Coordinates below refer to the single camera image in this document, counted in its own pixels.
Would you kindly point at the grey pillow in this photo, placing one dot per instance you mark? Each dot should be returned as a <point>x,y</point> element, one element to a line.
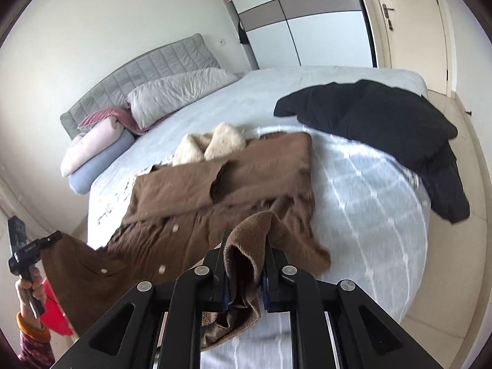
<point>173,92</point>

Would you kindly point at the grey quilted headboard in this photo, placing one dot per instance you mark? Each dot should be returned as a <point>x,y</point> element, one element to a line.
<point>153,65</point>

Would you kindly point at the bed with white sheet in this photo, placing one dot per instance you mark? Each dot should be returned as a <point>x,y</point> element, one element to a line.
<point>365,219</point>

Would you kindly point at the black padded jacket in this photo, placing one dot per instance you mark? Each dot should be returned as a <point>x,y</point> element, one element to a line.
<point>384,123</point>

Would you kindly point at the cream room door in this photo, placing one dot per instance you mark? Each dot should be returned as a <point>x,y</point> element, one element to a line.
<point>411,27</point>

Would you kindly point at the person's left forearm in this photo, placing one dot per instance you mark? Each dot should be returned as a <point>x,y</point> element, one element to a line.
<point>34,342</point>

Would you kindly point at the pink striped cloth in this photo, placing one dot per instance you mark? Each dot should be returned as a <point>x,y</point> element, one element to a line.
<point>103,114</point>

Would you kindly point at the blue rolled blanket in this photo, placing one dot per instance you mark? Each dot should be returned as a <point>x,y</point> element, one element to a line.
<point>92,173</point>

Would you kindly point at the person's left hand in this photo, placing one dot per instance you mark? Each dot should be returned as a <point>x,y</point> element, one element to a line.
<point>38,288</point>

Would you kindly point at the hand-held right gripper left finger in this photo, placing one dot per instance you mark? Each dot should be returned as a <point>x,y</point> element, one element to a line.
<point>226,292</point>

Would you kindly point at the white and grey wardrobe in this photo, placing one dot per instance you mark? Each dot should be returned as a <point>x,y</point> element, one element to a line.
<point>319,34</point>

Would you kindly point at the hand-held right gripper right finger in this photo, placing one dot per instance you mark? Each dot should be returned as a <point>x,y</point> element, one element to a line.
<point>265,296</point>

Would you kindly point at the red plastic basin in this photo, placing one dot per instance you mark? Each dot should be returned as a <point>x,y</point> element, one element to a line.
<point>57,315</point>

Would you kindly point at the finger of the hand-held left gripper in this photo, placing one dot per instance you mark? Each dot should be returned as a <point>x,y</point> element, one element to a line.
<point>55,237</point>

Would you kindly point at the brown coat with fleece collar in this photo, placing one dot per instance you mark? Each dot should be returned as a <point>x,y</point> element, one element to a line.
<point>250,169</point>

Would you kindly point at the pink rolled blanket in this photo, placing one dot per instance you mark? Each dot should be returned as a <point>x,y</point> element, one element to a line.
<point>92,142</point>

